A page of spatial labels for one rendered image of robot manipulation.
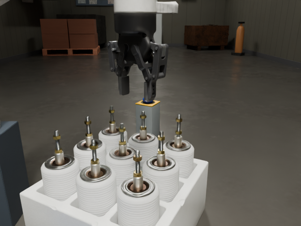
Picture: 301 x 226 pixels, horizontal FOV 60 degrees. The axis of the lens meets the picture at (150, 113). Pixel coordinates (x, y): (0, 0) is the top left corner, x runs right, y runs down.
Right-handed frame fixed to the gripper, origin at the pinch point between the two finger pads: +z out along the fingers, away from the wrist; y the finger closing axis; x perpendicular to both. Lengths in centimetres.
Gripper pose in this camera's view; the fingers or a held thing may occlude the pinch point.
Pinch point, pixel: (136, 91)
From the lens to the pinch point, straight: 51.1
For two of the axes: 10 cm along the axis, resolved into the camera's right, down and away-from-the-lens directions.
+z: 0.0, 9.5, 3.2
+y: 7.4, 2.2, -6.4
